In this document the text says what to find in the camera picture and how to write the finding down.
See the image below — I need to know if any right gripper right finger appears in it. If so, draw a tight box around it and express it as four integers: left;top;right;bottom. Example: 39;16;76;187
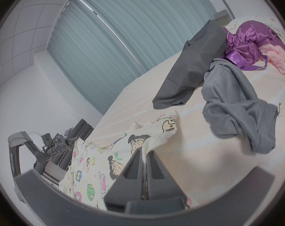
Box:
146;150;188;204

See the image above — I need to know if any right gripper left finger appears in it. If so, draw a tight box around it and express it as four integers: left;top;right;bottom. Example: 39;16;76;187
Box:
104;148;144;208

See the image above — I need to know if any white printed pyjama top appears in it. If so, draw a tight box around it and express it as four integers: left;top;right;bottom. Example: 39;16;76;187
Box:
59;110;193;208

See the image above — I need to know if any bed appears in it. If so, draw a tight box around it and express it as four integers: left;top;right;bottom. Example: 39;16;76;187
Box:
87;0;285;208

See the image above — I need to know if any grey garment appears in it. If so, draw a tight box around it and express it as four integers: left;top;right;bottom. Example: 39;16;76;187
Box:
202;58;280;155

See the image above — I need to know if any black garment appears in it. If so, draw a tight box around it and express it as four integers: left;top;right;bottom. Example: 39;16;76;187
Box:
152;20;228;110

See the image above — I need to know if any blue-green curtain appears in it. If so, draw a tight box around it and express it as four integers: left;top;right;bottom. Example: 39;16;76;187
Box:
47;0;146;115
76;0;219;73

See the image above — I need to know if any pink garment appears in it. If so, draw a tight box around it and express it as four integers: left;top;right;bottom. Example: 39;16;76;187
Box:
259;44;285;75

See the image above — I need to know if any purple satin garment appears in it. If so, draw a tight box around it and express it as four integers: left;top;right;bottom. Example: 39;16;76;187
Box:
221;20;285;71

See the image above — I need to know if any white printed pillow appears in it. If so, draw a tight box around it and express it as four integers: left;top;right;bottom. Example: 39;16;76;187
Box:
224;16;285;40

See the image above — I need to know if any grey bedside table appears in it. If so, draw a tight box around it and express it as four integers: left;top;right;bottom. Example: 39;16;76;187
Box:
213;10;229;21

